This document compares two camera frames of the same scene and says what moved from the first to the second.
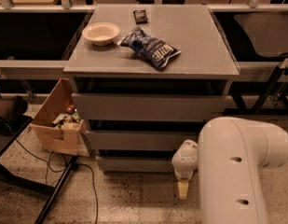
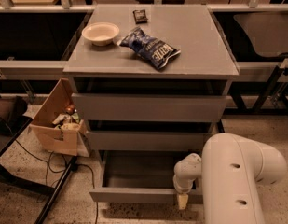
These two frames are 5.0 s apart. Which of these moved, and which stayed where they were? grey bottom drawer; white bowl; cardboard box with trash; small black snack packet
Moved: grey bottom drawer
Stayed: small black snack packet; cardboard box with trash; white bowl
